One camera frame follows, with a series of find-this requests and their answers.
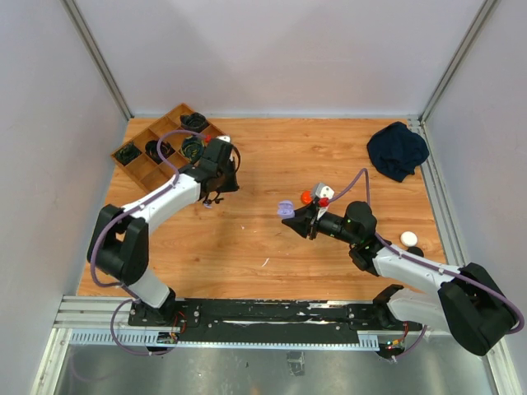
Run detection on black yellow rolled tie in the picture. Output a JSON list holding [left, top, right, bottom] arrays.
[[180, 136, 205, 163]]

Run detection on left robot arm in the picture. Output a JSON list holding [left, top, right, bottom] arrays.
[[87, 137, 240, 326]]

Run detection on wooden compartment tray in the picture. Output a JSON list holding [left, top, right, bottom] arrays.
[[111, 103, 225, 193]]

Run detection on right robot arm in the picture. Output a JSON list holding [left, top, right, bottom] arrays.
[[277, 199, 525, 356]]

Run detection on black dotted rolled tie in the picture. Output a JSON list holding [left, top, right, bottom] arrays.
[[180, 112, 209, 133]]

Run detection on orange earbud charging case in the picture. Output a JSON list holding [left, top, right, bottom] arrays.
[[301, 191, 313, 205]]

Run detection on dark blue crumpled cloth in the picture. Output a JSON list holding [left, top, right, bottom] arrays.
[[366, 122, 430, 183]]

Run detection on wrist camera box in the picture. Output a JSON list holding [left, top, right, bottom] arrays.
[[208, 135, 232, 150], [310, 183, 334, 200]]

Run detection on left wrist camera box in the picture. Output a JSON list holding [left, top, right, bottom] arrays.
[[208, 135, 232, 150]]

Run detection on black orange rolled tie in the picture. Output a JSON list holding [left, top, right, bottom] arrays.
[[145, 140, 175, 164]]

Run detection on dark green rolled tie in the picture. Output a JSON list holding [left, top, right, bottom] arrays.
[[113, 142, 142, 166]]

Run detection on white charging case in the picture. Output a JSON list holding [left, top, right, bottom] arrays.
[[400, 231, 418, 248]]

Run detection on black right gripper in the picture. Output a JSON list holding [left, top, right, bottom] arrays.
[[282, 200, 358, 245]]

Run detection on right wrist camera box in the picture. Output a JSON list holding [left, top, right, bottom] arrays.
[[310, 183, 334, 200]]

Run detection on black charging case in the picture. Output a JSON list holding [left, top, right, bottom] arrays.
[[407, 246, 424, 258]]

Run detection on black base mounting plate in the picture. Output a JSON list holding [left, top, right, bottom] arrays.
[[128, 299, 422, 346]]

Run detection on aluminium frame rail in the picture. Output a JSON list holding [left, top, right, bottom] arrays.
[[31, 287, 524, 394]]

